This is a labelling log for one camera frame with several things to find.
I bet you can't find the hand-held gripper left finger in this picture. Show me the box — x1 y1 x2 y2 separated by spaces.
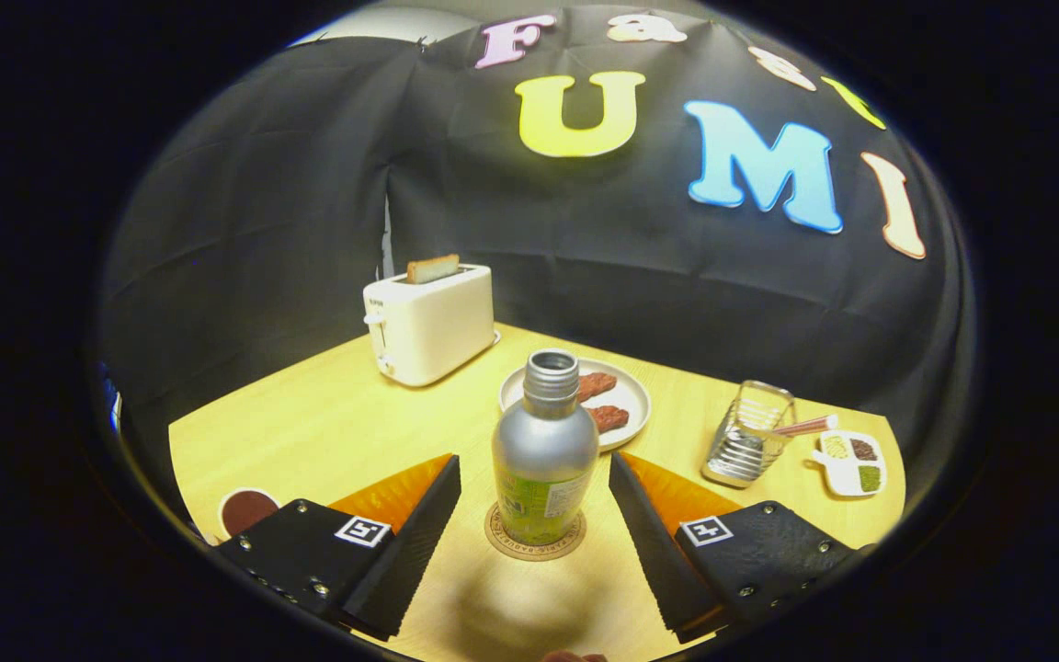
217 453 462 642

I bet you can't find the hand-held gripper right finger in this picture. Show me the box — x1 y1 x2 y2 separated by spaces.
609 451 861 645

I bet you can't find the round cork coaster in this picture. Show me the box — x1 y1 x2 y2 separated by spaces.
484 501 587 562

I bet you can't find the cream cup with wooden handle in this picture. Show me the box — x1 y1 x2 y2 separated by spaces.
217 487 282 543

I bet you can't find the silver juice bottle green label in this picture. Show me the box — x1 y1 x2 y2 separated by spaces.
492 348 600 546

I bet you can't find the wooden table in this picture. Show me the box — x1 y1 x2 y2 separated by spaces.
168 322 907 662

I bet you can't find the white round plate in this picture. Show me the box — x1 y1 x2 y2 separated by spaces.
499 357 652 452

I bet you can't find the pink stick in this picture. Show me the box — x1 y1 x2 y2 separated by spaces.
771 415 839 437

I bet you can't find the white divided condiment dish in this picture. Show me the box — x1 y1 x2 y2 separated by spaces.
811 429 888 498

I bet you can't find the white toaster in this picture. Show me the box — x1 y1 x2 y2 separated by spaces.
363 264 497 388

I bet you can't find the toast slice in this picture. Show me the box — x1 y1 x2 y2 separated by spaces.
406 254 461 284

